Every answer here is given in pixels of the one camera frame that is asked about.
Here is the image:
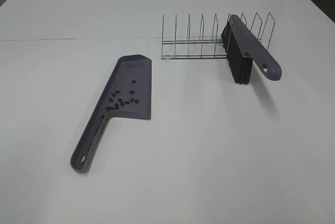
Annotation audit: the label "grey plastic dustpan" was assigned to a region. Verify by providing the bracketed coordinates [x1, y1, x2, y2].
[70, 54, 152, 173]

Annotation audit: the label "pile of coffee beans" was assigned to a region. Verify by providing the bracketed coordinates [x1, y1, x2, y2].
[88, 79, 140, 149]

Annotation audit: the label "metal wire rack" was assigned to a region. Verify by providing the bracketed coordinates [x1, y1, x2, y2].
[160, 12, 276, 60]

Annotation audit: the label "grey hand brush black bristles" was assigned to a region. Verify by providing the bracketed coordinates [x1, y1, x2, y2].
[221, 14, 282, 85]

